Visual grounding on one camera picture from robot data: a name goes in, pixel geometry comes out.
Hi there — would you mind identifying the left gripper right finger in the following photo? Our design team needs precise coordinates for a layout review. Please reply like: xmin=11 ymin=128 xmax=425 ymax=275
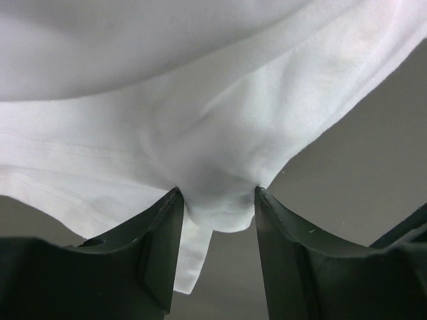
xmin=254 ymin=187 xmax=426 ymax=319

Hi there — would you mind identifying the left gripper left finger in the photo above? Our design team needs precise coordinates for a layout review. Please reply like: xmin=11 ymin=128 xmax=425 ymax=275
xmin=1 ymin=189 xmax=184 ymax=319

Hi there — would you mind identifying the white t-shirt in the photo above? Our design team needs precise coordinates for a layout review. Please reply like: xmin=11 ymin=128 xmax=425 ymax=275
xmin=1 ymin=1 xmax=426 ymax=294

